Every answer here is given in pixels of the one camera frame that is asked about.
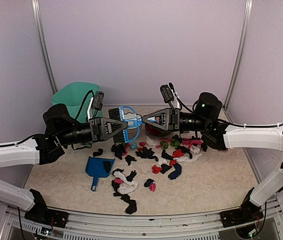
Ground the light blue paper scrap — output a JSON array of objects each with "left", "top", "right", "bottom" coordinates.
[{"left": 130, "top": 142, "right": 139, "bottom": 150}]

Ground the pink and navy scrap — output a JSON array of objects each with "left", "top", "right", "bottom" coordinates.
[{"left": 144, "top": 178, "right": 156, "bottom": 192}]

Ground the black paper scrap front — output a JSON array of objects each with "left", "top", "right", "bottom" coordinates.
[{"left": 120, "top": 194, "right": 137, "bottom": 215}]

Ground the red paper scrap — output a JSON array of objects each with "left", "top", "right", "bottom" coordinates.
[{"left": 152, "top": 165, "right": 162, "bottom": 174}]

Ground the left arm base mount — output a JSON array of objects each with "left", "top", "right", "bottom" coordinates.
[{"left": 24, "top": 189, "right": 69, "bottom": 229}]

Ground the black scrap near bin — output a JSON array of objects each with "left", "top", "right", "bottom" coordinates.
[{"left": 92, "top": 148, "right": 104, "bottom": 157}]

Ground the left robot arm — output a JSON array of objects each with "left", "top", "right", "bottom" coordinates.
[{"left": 0, "top": 103, "right": 128, "bottom": 223}]

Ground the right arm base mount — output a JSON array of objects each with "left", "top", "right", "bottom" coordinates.
[{"left": 219, "top": 188, "right": 264, "bottom": 228}]

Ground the blue plastic dustpan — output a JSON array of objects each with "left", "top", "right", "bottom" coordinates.
[{"left": 85, "top": 156, "right": 115, "bottom": 192}]

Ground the red patterned bowl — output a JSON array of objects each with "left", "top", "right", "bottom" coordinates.
[{"left": 144, "top": 124, "right": 172, "bottom": 137}]

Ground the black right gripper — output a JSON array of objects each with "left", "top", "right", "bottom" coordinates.
[{"left": 141, "top": 107, "right": 210, "bottom": 133}]

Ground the black scrap in dustpan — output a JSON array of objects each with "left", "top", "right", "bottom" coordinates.
[{"left": 102, "top": 160, "right": 113, "bottom": 174}]

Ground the white paper scrap centre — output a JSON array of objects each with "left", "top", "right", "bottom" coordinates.
[{"left": 146, "top": 136, "right": 158, "bottom": 146}]

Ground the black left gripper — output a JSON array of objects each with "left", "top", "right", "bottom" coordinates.
[{"left": 57, "top": 116, "right": 128, "bottom": 146}]

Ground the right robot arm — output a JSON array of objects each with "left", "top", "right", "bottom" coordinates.
[{"left": 142, "top": 92, "right": 283, "bottom": 222}]

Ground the teal plastic waste bin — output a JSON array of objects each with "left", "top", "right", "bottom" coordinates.
[{"left": 50, "top": 82, "right": 100, "bottom": 119}]

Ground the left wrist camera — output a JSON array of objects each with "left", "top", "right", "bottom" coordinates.
[{"left": 86, "top": 91, "right": 105, "bottom": 121}]

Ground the blue hand brush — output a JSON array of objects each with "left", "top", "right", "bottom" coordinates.
[{"left": 108, "top": 105, "right": 144, "bottom": 144}]

